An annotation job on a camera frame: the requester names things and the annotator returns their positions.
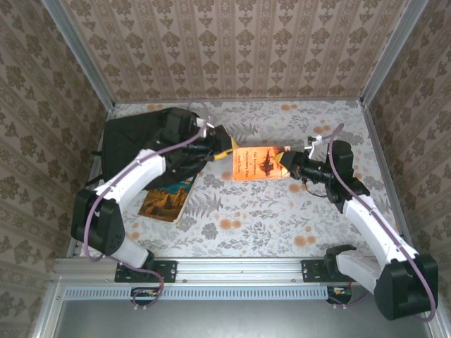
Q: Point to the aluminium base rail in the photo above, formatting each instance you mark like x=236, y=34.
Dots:
x=239, y=269

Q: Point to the aluminium table side rail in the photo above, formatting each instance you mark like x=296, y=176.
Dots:
x=105, y=123
x=387, y=176

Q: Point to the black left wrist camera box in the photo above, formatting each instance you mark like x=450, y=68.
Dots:
x=179, y=123

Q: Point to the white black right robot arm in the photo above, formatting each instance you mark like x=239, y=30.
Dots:
x=370, y=222

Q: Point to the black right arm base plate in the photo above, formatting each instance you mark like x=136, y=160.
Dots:
x=311, y=271

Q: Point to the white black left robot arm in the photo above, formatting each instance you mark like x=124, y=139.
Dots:
x=141, y=172

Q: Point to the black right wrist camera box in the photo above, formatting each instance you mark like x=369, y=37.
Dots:
x=341, y=155

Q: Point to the teal geography paperback book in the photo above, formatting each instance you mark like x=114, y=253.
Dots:
x=165, y=202

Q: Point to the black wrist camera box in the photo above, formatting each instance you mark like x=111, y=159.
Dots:
x=179, y=123
x=341, y=155

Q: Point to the black backpack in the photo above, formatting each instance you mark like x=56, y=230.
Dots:
x=134, y=137

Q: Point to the orange Huckleberry Finn book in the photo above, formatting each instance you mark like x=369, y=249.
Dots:
x=257, y=163

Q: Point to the floral table cover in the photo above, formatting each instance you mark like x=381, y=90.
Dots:
x=246, y=239

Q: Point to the grey metal panel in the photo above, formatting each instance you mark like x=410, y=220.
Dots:
x=229, y=320

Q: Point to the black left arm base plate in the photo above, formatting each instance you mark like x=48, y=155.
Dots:
x=167, y=271

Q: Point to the aluminium corner post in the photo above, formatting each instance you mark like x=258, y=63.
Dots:
x=81, y=53
x=391, y=53

